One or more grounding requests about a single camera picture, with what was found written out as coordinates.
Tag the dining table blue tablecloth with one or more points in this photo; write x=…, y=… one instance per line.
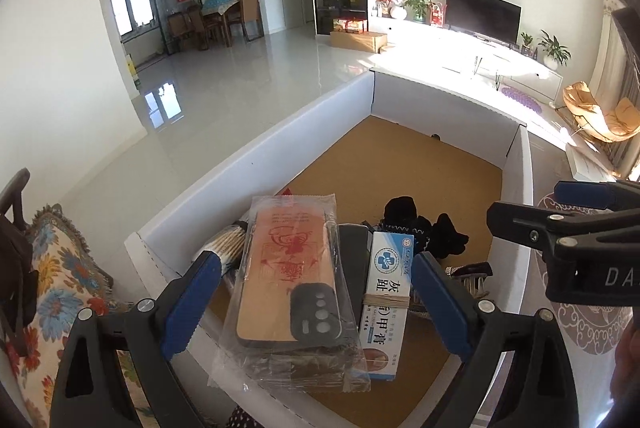
x=219, y=3

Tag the grey white curtain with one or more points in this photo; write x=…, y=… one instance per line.
x=620, y=83

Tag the small potted plant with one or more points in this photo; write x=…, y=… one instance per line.
x=526, y=43

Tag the red snack boxes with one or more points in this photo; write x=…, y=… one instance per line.
x=350, y=25

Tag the red gift decoration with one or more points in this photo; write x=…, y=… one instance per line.
x=437, y=14

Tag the large plant white pot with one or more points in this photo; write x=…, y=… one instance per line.
x=552, y=51

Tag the floral fringed cushion cloth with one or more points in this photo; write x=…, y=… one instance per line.
x=65, y=303

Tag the white board panel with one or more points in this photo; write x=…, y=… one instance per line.
x=300, y=128

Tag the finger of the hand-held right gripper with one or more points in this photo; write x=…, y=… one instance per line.
x=520, y=223
x=575, y=194

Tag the white round vase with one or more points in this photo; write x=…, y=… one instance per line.
x=397, y=12

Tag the blue white medicine box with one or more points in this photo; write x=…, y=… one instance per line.
x=385, y=308

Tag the black television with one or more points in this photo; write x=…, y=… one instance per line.
x=482, y=14

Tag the person's right hand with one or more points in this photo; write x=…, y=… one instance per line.
x=627, y=358

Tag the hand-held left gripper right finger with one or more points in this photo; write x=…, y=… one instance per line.
x=440, y=303

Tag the purple floor mat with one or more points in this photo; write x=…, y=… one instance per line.
x=522, y=98

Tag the black velvet cloth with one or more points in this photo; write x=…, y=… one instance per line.
x=430, y=228

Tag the cotton swab pack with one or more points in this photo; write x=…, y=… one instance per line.
x=227, y=248

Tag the window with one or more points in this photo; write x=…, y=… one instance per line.
x=131, y=8

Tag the orange lounge chair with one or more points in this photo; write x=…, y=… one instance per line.
x=600, y=118

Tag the white tv console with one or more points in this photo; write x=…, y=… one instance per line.
x=500, y=63

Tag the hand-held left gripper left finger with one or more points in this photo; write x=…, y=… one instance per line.
x=195, y=303

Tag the orange phone case packet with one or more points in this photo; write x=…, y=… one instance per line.
x=285, y=268

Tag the brown cardboard box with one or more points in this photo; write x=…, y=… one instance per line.
x=357, y=41

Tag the green leafy potted plant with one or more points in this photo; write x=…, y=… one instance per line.
x=419, y=5

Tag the black polka dot clothing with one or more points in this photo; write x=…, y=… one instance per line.
x=245, y=418

